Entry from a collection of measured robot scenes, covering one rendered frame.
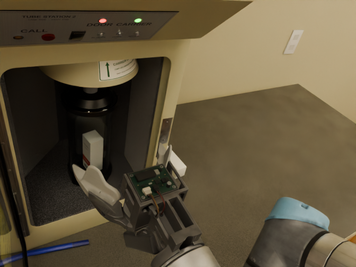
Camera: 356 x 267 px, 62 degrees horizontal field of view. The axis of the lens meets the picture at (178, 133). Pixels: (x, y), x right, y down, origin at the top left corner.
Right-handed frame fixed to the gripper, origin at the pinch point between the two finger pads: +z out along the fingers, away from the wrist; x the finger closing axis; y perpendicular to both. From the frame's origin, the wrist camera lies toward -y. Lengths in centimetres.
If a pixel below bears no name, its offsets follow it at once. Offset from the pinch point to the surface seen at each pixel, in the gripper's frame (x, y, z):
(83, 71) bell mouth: 2.8, 10.1, 10.3
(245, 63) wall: -78, -20, 47
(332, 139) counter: -95, -30, 4
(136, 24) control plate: -0.7, 22.2, 1.4
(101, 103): -1.5, 0.8, 12.7
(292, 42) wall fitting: -103, -11, 47
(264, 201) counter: -45, -29, -7
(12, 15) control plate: 12.6, 24.2, -0.1
